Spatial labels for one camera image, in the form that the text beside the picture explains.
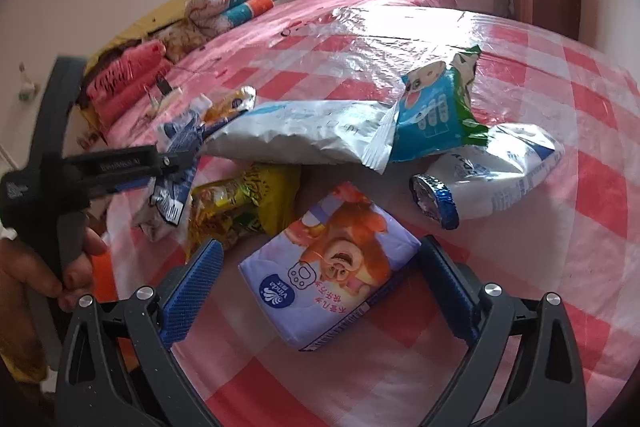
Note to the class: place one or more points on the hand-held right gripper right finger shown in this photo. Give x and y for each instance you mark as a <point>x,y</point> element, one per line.
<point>452,294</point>

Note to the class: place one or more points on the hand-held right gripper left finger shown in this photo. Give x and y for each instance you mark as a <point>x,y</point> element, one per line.
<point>192,292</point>

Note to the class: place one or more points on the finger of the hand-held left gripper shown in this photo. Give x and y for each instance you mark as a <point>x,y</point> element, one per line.
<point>170,164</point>

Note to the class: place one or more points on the small blue white wrapper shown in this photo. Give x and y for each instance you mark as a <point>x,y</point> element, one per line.
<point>170,207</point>

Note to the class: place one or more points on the yellow snack wrapper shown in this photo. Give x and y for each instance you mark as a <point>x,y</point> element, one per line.
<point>235,202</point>

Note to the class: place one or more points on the yellow blue candy wrapper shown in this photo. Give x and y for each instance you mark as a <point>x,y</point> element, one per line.
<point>235,102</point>

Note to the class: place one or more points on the white bottle with foil lid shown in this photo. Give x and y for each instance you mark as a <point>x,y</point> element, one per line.
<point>450,202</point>

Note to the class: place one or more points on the purple cartoon tissue pack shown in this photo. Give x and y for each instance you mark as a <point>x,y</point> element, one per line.
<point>330,267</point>

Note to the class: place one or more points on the large white snack bag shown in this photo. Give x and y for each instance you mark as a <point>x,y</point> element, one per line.
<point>300,132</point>

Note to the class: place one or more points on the white blue pouch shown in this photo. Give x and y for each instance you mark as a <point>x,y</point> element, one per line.
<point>525,157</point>

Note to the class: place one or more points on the blue green snack bag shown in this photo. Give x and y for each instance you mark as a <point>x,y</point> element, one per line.
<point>430,107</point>

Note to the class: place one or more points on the person's left hand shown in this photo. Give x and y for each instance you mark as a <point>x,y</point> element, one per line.
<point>30,267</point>

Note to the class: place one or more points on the white power strip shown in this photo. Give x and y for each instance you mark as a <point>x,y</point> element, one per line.
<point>167,101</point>

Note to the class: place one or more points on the pink plush pillow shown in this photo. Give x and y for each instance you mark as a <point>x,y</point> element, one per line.
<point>125,62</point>
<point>132,99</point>

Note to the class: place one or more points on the black charger plug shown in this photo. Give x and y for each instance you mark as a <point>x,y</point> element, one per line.
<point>162,84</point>

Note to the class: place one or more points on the gold floral pillow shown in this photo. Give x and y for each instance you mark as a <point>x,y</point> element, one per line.
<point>185,36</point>

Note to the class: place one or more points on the yellow headboard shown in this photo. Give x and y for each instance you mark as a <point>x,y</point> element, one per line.
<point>150,17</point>

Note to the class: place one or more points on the bed with pink sheet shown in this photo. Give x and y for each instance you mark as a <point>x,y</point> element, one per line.
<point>325,7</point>

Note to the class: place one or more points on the red white checkered tablecloth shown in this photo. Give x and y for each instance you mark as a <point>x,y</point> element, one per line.
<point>550,82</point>

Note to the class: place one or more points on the small white wall fixture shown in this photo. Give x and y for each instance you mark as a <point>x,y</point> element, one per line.
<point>26,84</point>

